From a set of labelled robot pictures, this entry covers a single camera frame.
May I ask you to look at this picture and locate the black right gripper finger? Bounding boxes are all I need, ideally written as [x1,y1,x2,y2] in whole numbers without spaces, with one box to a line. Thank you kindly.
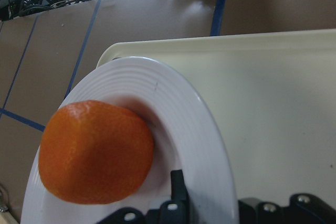
[170,169,190,223]

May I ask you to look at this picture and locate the white round plate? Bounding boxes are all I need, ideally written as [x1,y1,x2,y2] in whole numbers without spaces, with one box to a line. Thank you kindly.
[21,57,239,223]

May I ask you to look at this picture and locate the orange fruit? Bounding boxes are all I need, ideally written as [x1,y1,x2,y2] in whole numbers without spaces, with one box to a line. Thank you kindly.
[38,100,154,205]

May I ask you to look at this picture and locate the cream bear tray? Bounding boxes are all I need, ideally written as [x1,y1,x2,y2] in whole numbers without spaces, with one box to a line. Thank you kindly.
[99,29,335,206]

